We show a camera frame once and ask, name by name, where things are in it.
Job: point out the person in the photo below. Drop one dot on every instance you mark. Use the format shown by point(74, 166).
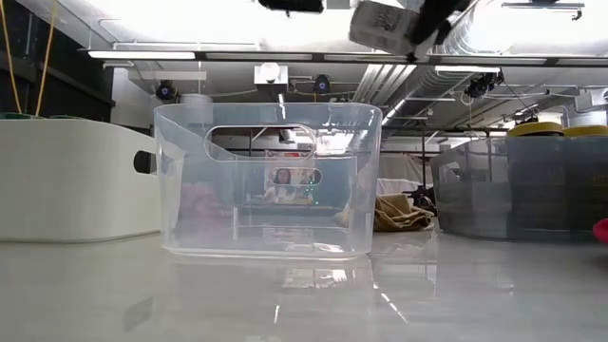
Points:
point(285, 187)

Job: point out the white-lid spice jar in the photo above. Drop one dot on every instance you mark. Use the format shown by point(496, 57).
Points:
point(380, 26)

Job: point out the black table clamp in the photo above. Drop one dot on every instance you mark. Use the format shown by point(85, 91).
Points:
point(420, 199)

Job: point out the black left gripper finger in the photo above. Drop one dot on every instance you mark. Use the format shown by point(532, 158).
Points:
point(294, 5)

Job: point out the red cloth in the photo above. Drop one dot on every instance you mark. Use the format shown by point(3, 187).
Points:
point(602, 231)

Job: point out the white plastic bin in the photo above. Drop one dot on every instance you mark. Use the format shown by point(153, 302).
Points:
point(57, 190)

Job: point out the tan cloth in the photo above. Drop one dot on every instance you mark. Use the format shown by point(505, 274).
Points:
point(396, 214)

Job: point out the green-lid spice jar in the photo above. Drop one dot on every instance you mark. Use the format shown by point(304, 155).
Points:
point(66, 117)
point(19, 116)

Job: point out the white overhead camera mount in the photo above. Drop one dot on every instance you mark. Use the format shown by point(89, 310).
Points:
point(271, 73)

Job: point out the ribbed silver air duct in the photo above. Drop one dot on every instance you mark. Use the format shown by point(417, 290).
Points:
point(385, 81)

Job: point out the yellow-lid spice jar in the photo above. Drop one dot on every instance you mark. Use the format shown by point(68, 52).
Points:
point(534, 129)
point(586, 130)

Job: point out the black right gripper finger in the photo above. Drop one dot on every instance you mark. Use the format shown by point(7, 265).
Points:
point(430, 45)
point(439, 14)

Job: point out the pink cloth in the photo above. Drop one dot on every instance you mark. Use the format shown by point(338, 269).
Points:
point(204, 202)

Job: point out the overhead frame bar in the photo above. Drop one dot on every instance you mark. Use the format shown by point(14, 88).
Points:
point(313, 57)

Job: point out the clear plastic bin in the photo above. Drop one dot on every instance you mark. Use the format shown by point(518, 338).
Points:
point(190, 142)

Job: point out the grey translucent plastic bin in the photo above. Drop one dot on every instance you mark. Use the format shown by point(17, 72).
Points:
point(470, 209)

